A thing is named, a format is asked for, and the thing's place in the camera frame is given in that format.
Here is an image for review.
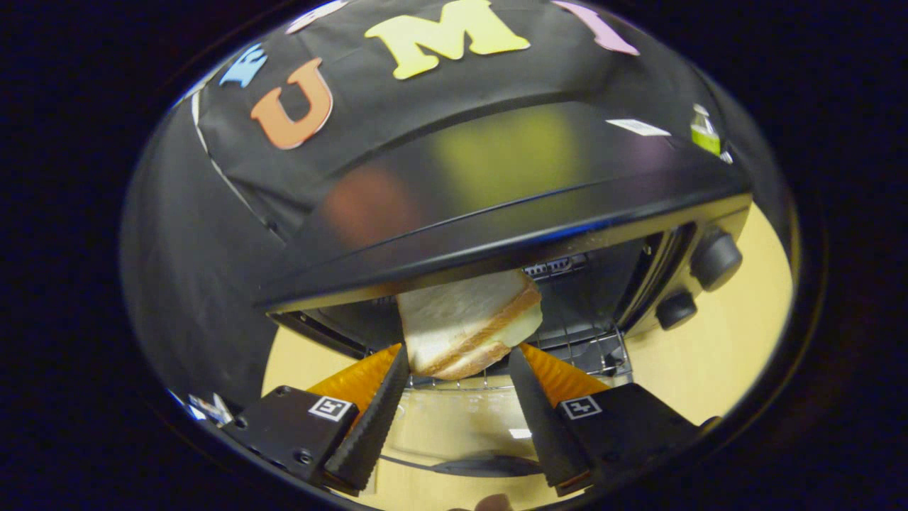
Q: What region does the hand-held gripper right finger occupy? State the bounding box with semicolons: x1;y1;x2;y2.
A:
509;344;719;496

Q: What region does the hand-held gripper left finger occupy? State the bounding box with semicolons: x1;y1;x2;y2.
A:
223;344;411;492

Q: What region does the toasted sandwich bread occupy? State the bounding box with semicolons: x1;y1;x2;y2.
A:
396;270;543;380

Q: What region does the black toaster oven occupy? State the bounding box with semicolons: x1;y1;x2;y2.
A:
257;101;754;478

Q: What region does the pile of colourful clutter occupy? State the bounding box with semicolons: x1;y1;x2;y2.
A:
186;392;233;427

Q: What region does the green drink bottle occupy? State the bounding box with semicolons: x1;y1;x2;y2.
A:
690;104;723;157

